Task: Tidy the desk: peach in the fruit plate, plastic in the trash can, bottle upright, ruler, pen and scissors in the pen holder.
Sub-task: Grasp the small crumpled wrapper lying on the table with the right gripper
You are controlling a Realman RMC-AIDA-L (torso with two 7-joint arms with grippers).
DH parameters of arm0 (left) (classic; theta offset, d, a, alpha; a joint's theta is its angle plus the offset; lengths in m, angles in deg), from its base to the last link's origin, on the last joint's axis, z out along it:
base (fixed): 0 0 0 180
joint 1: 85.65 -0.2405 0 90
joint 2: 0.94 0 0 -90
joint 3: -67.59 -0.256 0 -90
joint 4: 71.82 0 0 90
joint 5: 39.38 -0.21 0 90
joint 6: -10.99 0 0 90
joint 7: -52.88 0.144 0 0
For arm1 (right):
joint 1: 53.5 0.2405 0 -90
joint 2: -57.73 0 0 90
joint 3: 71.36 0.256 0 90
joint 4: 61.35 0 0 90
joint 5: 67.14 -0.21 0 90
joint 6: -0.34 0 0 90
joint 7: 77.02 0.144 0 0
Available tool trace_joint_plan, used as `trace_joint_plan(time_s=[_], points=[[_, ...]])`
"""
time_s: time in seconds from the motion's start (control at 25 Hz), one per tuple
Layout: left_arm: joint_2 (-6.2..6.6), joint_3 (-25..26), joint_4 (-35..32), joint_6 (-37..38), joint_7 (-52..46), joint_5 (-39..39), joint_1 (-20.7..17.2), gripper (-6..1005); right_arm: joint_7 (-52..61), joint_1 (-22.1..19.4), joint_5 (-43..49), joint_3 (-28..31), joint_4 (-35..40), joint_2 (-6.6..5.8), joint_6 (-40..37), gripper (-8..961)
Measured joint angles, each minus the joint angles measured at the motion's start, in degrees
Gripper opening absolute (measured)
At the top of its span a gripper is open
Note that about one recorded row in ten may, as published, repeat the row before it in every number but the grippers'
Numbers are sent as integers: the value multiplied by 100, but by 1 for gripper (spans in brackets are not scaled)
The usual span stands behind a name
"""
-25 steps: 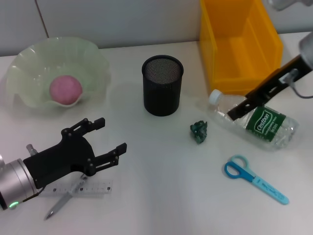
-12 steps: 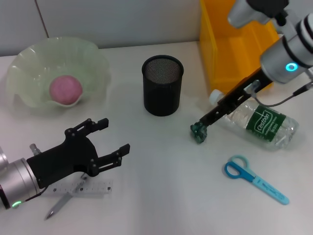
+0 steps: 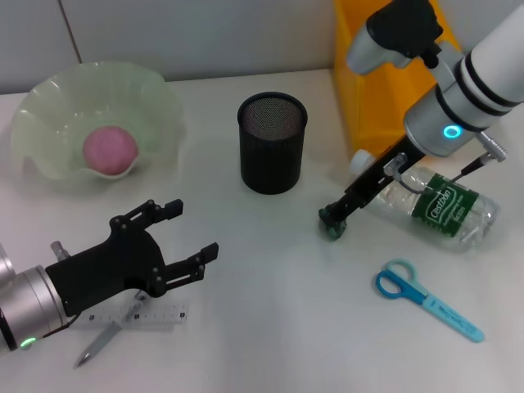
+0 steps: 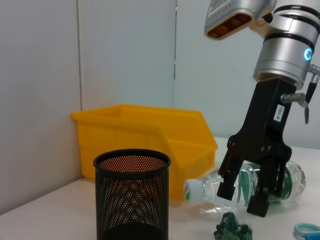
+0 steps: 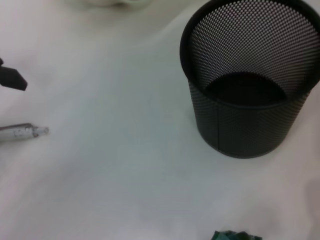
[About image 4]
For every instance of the yellow plastic storage bin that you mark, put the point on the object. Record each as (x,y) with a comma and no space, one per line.
(140,130)

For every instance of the black mesh pen holder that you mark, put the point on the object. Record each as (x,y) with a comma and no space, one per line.
(132,195)

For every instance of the blue scissors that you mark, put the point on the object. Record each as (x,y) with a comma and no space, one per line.
(306,231)

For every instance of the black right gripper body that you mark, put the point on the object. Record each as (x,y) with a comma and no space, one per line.
(265,120)

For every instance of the clear water bottle green label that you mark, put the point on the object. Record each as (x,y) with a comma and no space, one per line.
(246,180)

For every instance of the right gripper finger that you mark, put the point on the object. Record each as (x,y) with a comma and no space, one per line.
(226,190)
(260,202)

